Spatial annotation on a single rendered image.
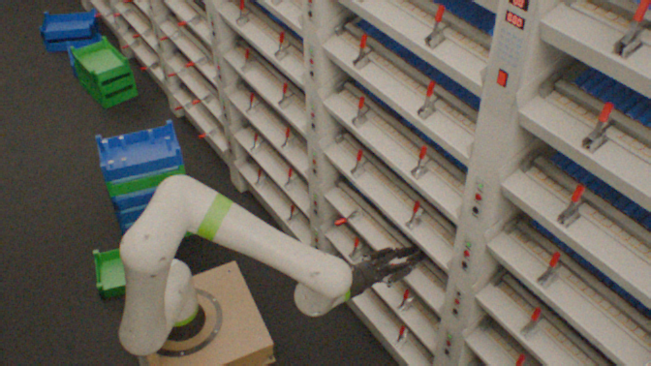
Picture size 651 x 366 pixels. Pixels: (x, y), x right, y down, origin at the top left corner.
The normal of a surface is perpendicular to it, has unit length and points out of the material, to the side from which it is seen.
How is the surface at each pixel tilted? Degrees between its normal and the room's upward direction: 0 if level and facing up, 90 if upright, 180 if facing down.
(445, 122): 21
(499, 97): 90
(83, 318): 0
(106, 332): 0
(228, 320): 2
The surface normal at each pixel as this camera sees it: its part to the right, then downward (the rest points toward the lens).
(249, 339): -0.04, -0.71
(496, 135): -0.83, 0.39
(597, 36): -0.32, -0.54
